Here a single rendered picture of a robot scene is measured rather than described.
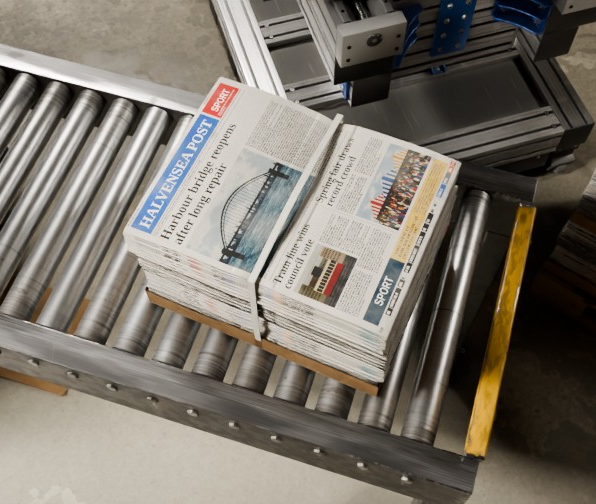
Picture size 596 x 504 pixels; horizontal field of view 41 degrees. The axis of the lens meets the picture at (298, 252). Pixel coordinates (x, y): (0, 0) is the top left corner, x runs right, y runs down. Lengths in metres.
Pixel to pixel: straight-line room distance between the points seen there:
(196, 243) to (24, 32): 1.87
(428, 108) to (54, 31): 1.26
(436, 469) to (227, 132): 0.55
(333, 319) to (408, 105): 1.31
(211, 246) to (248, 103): 0.23
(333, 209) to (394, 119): 1.17
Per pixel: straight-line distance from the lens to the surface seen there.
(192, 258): 1.04
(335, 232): 1.05
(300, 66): 2.32
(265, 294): 1.03
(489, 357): 1.23
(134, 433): 2.05
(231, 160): 1.11
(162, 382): 1.22
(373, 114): 2.22
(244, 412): 1.19
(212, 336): 1.24
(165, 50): 2.68
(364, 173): 1.10
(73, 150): 1.47
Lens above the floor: 1.93
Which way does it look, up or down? 61 degrees down
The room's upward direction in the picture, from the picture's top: straight up
